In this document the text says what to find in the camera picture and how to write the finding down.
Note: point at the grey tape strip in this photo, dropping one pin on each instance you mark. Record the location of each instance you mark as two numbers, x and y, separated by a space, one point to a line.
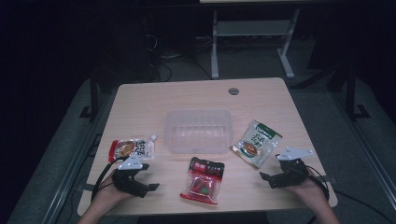
88 187
330 179

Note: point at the white desk frame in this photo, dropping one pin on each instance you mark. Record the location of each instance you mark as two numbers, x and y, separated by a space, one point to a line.
252 28

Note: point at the metal floor rail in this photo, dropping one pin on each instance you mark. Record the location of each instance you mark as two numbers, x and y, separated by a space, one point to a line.
77 165
367 155

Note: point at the clear plastic container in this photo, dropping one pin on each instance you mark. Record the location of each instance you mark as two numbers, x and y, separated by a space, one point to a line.
199 130

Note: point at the person's left hand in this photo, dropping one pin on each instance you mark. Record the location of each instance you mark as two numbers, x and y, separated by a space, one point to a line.
109 194

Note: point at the black metal stand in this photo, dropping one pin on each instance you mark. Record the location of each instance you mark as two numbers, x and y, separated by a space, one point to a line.
351 93
93 93

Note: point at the person's right hand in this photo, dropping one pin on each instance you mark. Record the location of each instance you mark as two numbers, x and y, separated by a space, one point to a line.
311 189

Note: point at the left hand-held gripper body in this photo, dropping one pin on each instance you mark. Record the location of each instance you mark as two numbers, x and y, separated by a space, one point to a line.
129 182

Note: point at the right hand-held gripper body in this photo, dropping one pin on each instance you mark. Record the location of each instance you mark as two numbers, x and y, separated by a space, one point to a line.
292 174

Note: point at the green white snack packet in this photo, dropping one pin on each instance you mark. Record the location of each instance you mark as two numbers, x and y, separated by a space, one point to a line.
255 144

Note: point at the red black snack packet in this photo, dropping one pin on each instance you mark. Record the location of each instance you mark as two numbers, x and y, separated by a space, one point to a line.
204 182

